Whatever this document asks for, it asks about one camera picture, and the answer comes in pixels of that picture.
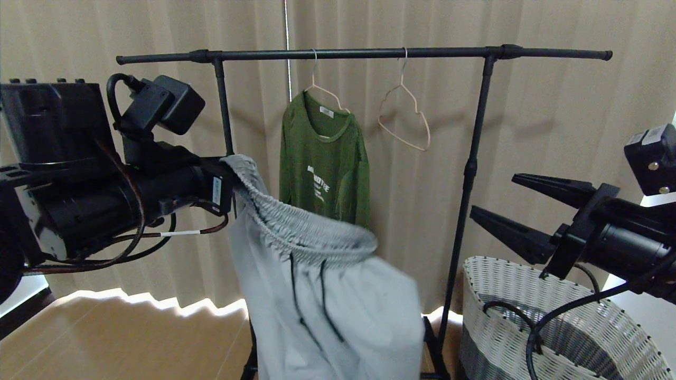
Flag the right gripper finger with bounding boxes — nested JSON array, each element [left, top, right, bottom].
[[469, 206, 570, 264], [511, 173, 600, 210]]

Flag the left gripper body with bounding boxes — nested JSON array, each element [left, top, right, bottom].
[[37, 157, 236, 260]]

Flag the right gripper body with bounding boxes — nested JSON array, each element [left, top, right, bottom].
[[541, 183, 676, 304]]

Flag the pale grey shorts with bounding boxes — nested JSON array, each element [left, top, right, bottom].
[[219, 154, 426, 380]]

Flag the green long-sleeved shirt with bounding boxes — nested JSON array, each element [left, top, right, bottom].
[[279, 91, 371, 229]]

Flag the pink clothes hanger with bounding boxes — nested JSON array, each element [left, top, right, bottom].
[[304, 49, 352, 140], [378, 47, 431, 152]]

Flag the white laundry basket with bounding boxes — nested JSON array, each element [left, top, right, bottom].
[[458, 256, 671, 380]]

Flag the black clothes rack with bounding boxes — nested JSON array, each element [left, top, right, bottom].
[[115, 44, 613, 380]]

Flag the beige curtain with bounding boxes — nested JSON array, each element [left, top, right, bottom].
[[0, 0, 676, 317]]

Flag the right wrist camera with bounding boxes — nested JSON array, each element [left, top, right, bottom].
[[623, 124, 676, 197]]

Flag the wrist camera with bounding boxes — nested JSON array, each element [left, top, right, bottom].
[[106, 73, 206, 172], [623, 124, 676, 197]]

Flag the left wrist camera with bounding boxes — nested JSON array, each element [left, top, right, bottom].
[[106, 73, 206, 172]]

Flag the black cable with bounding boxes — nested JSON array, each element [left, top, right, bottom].
[[525, 252, 676, 380]]

